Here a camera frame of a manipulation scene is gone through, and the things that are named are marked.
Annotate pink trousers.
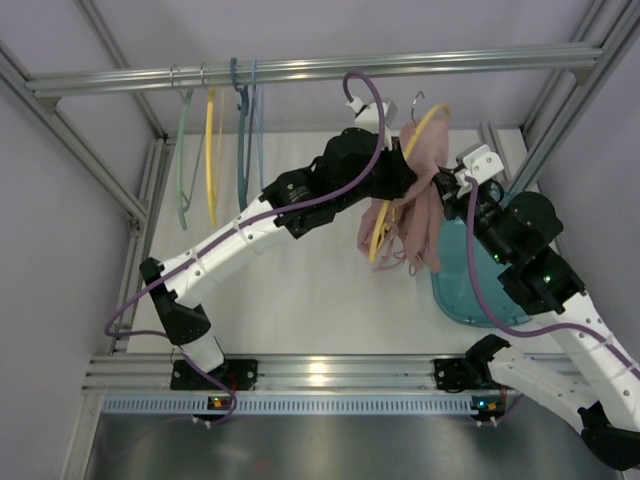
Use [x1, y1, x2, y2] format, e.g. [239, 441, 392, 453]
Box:
[356, 102, 452, 276]

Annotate yellow hanger with trousers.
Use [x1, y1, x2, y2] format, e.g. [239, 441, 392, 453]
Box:
[368, 90, 451, 262]

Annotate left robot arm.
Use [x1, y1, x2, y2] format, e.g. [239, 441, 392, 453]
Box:
[140, 128, 417, 378]

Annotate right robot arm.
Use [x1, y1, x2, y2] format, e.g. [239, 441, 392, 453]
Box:
[433, 169, 639, 471]

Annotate dark teal hanger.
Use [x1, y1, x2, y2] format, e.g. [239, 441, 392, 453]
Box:
[230, 57, 250, 211]

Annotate light blue hanger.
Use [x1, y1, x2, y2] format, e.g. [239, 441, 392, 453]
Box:
[252, 59, 264, 188]

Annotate green hanger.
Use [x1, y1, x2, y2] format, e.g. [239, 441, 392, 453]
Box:
[174, 88, 195, 231]

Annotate teal transparent plastic bin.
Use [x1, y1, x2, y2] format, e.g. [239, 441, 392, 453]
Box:
[431, 207, 530, 328]

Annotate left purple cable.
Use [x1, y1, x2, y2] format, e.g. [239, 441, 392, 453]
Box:
[103, 71, 389, 416]

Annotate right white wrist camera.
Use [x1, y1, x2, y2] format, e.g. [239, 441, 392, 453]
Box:
[455, 144, 504, 186]

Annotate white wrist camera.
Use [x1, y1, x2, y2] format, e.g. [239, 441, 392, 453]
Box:
[455, 144, 504, 186]
[346, 97, 398, 133]

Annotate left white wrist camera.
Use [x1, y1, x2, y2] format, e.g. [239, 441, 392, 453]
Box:
[346, 97, 398, 133]

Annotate aluminium frame post right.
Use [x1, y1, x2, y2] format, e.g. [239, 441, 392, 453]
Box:
[507, 1, 639, 194]

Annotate aluminium frame post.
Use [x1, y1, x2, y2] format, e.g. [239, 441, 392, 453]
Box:
[507, 1, 639, 194]
[0, 0, 176, 236]

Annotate aluminium hanging rail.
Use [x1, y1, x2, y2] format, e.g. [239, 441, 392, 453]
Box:
[26, 42, 603, 98]

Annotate aluminium frame post left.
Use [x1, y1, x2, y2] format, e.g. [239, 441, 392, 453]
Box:
[0, 0, 176, 236]

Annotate slotted grey cable duct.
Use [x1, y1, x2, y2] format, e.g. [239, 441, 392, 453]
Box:
[102, 394, 485, 415]

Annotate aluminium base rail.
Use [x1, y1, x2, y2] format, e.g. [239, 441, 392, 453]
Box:
[82, 352, 463, 394]

